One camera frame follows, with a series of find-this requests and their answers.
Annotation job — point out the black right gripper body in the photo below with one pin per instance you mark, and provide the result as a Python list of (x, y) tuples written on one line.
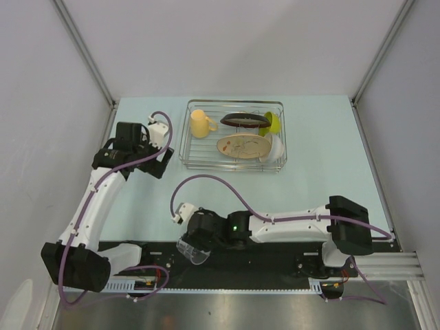
[(205, 245)]

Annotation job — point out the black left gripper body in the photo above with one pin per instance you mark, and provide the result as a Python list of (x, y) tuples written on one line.
[(155, 167)]

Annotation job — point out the clear glass cup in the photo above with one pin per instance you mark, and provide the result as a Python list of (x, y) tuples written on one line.
[(195, 256)]

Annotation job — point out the yellow mug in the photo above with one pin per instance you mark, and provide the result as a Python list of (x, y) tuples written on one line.
[(200, 124)]

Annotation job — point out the metal wire dish rack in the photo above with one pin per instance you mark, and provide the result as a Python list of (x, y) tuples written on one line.
[(202, 153)]

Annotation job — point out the beige bird pattern plate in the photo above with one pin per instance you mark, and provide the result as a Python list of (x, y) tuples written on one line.
[(243, 146)]

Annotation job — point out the dark red rimmed plate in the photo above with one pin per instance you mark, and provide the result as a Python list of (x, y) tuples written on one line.
[(245, 120)]

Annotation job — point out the white bowl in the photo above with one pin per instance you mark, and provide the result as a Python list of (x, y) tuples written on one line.
[(277, 149)]

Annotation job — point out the yellow-green bowl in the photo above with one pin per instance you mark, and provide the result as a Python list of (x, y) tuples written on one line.
[(274, 127)]

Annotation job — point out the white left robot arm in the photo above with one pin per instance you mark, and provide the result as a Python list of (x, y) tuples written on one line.
[(75, 260)]

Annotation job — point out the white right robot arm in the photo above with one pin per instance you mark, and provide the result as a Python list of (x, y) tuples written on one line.
[(341, 227)]

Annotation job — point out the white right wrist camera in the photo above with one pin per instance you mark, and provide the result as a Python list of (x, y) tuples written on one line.
[(183, 213)]

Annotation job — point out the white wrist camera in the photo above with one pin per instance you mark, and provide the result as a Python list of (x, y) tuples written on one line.
[(157, 132), (183, 213)]

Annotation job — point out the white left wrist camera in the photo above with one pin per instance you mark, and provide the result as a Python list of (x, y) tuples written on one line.
[(157, 132)]

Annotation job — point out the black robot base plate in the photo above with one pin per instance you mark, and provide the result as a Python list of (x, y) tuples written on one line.
[(258, 267)]

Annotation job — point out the light blue cable duct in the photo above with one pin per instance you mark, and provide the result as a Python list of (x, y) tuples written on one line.
[(142, 286)]

